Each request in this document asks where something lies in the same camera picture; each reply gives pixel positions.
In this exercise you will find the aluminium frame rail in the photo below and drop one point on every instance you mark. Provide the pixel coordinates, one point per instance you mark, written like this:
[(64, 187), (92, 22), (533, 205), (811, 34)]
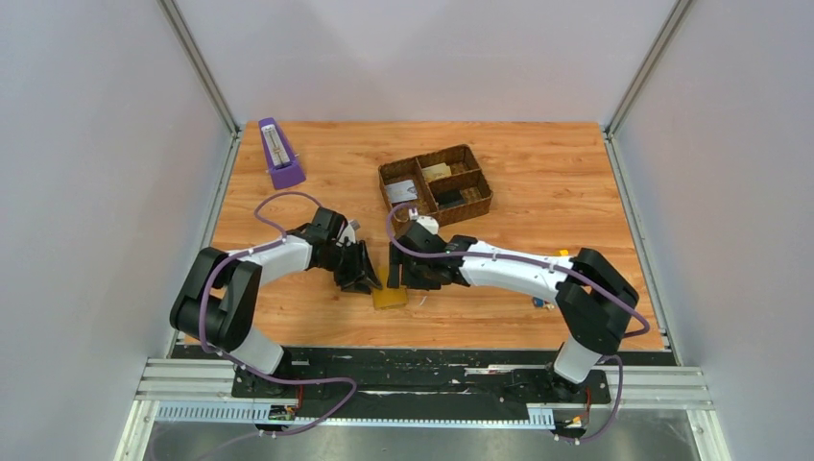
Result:
[(195, 390)]

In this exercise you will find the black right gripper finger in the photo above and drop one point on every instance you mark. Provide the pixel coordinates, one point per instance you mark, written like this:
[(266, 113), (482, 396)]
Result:
[(420, 274), (394, 267)]

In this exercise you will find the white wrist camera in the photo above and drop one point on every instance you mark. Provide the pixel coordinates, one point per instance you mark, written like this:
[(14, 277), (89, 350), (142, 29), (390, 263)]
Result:
[(423, 221), (347, 235)]

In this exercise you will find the brown wicker divided basket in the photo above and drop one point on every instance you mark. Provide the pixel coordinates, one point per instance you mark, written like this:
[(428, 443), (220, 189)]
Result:
[(467, 176)]

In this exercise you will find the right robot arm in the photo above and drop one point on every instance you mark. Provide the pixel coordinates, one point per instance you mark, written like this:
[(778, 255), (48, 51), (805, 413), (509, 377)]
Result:
[(596, 301)]

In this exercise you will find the black card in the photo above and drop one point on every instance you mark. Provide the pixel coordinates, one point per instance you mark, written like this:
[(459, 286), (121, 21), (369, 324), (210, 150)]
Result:
[(450, 198)]

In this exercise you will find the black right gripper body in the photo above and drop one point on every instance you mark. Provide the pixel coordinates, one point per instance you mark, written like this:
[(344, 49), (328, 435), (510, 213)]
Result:
[(405, 256)]

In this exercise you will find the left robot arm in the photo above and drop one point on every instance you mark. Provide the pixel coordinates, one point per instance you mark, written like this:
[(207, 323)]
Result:
[(217, 300)]

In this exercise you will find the purple metronome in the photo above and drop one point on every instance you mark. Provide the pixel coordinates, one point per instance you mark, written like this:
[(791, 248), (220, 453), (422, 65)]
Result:
[(283, 164)]

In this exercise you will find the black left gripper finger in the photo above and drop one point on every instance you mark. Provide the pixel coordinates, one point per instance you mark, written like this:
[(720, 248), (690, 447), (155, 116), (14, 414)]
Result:
[(350, 272), (365, 279)]

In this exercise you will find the gold card in basket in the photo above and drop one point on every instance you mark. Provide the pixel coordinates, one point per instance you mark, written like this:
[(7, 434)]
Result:
[(436, 172)]

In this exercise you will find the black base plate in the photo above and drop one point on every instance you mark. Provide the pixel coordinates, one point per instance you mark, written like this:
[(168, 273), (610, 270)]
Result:
[(432, 385)]

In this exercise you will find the silver card in basket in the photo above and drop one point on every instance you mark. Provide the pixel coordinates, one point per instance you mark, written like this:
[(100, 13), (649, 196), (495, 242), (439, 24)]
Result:
[(401, 192)]

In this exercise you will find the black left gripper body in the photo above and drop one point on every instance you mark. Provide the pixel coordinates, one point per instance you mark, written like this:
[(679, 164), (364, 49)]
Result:
[(330, 263)]

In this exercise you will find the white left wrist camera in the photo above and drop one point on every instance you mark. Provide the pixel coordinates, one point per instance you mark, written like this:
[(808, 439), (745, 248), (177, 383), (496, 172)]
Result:
[(347, 235)]

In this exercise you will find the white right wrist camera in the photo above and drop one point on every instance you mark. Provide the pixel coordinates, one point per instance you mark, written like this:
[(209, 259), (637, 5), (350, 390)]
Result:
[(423, 221)]

